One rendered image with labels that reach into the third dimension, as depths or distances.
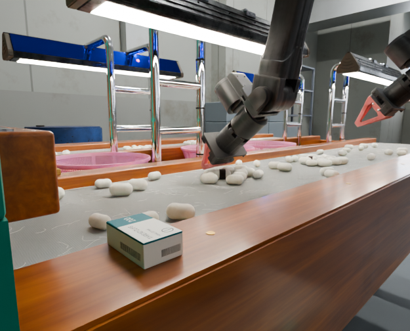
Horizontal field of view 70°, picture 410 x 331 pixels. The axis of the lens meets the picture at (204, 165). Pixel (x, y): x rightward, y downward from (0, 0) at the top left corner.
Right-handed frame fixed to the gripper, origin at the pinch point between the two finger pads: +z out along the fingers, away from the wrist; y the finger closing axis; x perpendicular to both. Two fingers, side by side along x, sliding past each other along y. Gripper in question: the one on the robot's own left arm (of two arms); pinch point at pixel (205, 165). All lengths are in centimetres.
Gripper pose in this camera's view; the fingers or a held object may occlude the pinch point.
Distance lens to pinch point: 71.0
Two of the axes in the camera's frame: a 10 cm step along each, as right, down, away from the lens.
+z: -5.3, 5.2, 6.7
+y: -7.3, 1.1, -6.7
